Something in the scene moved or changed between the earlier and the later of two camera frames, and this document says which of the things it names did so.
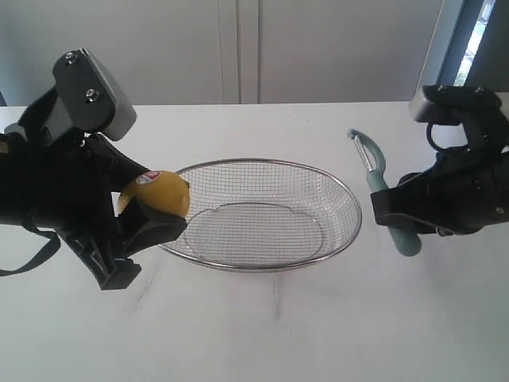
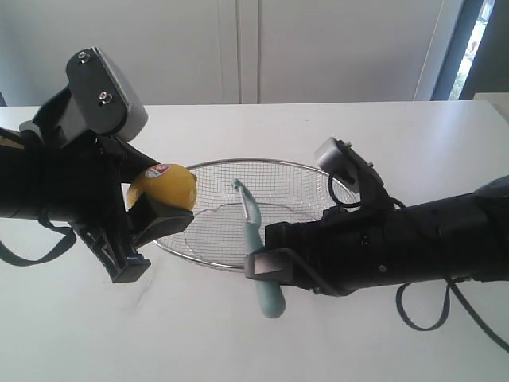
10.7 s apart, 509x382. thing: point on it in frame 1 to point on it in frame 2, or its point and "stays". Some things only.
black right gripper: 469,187 to 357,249
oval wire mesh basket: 260,215 stays
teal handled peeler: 407,241 to 272,297
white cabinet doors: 226,52 stays
